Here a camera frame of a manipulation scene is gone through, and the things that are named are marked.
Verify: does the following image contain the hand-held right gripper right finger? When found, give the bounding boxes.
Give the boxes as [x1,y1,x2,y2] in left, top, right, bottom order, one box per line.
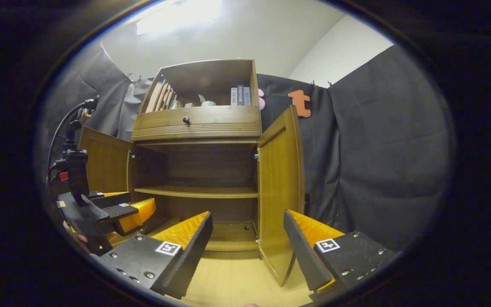
[282,209,395,295]

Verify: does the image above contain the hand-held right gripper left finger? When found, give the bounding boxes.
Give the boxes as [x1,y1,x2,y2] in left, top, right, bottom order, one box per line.
[100,212,214,300]

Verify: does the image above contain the wooden cabinet door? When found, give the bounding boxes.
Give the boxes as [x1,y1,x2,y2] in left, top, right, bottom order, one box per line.
[78,127,137,199]
[256,105,306,287]

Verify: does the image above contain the wooden double-door shoe cabinet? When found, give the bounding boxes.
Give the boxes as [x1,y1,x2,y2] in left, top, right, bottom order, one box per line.
[78,59,306,287]

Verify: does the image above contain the wooden cabinet drawer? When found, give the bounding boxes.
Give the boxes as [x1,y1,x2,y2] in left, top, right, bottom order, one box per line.
[133,105,262,130]

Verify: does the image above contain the wooden inner shelf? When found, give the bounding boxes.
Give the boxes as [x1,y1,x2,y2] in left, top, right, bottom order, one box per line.
[135,185,259,199]

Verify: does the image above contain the black backdrop cloth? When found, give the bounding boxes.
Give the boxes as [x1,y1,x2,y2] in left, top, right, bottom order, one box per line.
[41,43,457,252]

